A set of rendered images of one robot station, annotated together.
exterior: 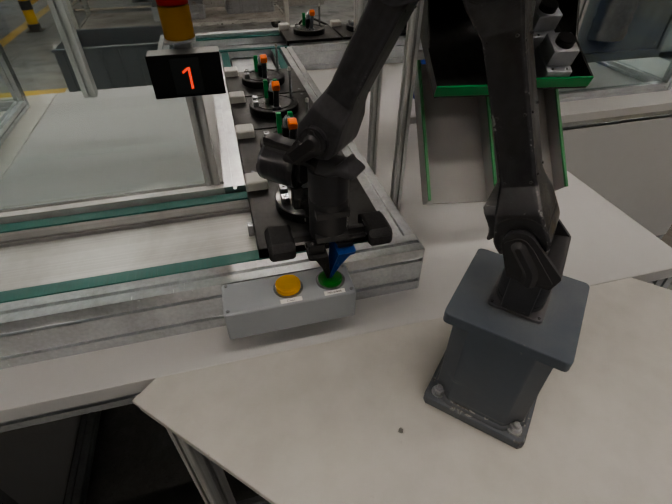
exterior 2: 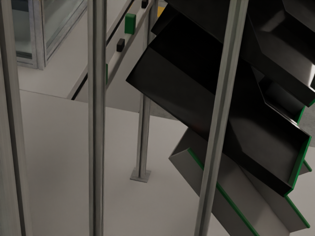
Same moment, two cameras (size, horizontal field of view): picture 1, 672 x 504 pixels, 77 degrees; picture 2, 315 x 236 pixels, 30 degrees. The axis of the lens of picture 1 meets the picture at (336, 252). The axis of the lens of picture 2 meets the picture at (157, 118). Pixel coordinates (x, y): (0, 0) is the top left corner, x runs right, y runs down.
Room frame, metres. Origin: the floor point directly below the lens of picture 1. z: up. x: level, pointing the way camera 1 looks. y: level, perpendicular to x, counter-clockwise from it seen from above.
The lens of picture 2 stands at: (0.62, 0.46, 1.77)
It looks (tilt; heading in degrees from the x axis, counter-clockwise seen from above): 38 degrees down; 295
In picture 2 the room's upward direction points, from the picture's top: 5 degrees clockwise
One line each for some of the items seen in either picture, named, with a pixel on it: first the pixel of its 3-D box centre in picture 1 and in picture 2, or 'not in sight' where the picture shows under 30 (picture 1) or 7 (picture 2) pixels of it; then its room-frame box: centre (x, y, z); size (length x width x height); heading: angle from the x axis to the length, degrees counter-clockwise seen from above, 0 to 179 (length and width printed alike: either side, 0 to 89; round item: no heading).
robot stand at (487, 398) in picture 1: (499, 347); not in sight; (0.37, -0.23, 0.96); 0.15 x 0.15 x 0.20; 59
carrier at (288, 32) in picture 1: (308, 21); not in sight; (2.08, 0.12, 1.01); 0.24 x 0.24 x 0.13; 15
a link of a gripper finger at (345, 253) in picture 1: (339, 258); not in sight; (0.51, -0.01, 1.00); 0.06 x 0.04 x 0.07; 15
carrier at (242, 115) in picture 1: (273, 94); not in sight; (1.20, 0.18, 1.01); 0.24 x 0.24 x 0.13; 15
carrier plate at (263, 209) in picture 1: (311, 206); not in sight; (0.72, 0.05, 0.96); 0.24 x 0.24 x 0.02; 15
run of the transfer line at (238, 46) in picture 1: (420, 38); not in sight; (2.18, -0.40, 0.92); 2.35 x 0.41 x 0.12; 105
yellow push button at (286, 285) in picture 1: (288, 286); not in sight; (0.49, 0.08, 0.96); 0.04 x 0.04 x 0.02
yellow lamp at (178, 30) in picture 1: (176, 21); not in sight; (0.78, 0.26, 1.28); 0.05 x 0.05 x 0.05
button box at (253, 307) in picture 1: (289, 300); not in sight; (0.49, 0.08, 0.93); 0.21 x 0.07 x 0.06; 105
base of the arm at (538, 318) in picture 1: (527, 279); not in sight; (0.37, -0.23, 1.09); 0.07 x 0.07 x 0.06; 59
